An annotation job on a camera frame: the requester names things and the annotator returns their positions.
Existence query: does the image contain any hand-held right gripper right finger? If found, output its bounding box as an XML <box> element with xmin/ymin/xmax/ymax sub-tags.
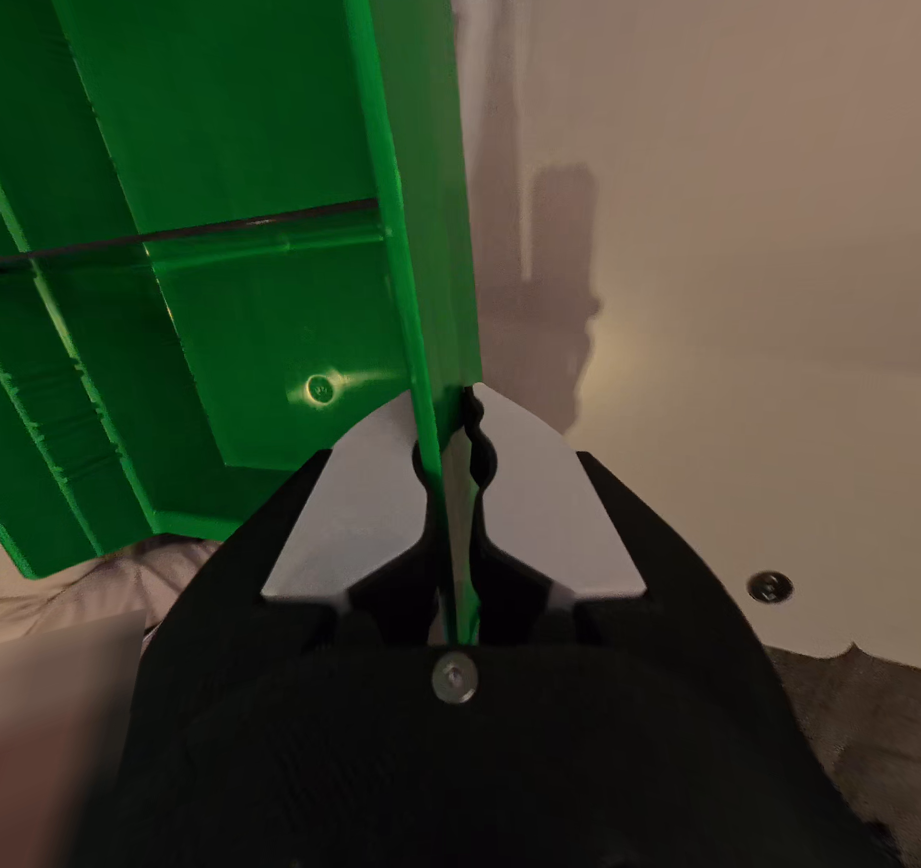
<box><xmin>460</xmin><ymin>382</ymin><xmax>648</xmax><ymax>603</ymax></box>

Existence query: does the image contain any green plastic bin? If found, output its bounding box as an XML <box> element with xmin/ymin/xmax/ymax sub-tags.
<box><xmin>0</xmin><ymin>0</ymin><xmax>483</xmax><ymax>646</ymax></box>

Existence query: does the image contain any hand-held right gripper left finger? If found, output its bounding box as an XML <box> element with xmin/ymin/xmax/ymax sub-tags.
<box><xmin>260</xmin><ymin>390</ymin><xmax>441</xmax><ymax>604</ymax></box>

